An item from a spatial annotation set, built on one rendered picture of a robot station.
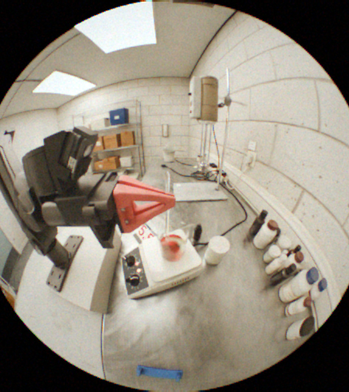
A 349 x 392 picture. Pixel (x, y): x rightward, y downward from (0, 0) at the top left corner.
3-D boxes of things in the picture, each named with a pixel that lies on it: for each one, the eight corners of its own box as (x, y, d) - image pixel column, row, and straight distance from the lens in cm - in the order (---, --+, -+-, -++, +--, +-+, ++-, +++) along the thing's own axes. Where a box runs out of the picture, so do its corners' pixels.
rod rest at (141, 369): (137, 372, 40) (132, 376, 37) (137, 364, 38) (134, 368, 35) (181, 377, 40) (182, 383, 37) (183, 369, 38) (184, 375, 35)
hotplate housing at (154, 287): (130, 300, 36) (119, 295, 28) (123, 260, 40) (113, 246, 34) (206, 273, 37) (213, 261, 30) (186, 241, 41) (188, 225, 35)
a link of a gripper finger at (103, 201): (172, 170, 17) (108, 175, 18) (186, 197, 11) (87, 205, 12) (170, 208, 20) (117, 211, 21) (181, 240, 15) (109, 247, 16)
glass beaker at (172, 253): (161, 267, 28) (157, 247, 20) (158, 244, 31) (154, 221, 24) (191, 261, 28) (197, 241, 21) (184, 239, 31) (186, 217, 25)
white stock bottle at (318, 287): (306, 296, 57) (329, 280, 52) (300, 309, 54) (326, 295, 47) (299, 288, 54) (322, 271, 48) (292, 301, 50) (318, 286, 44)
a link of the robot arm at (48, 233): (60, 227, 33) (4, 139, 47) (47, 249, 31) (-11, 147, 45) (55, 236, 39) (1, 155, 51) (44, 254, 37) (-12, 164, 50)
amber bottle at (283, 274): (270, 286, 45) (291, 273, 38) (269, 276, 46) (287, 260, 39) (279, 285, 47) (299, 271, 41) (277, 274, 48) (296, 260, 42)
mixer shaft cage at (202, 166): (198, 171, 59) (202, 120, 56) (195, 166, 66) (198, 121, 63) (211, 171, 62) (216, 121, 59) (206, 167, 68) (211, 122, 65)
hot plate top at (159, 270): (153, 284, 27) (152, 283, 26) (141, 242, 32) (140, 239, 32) (203, 264, 29) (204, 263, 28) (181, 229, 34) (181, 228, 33)
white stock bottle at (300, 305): (294, 302, 51) (312, 292, 46) (293, 314, 51) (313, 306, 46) (284, 305, 48) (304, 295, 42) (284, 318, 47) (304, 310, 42)
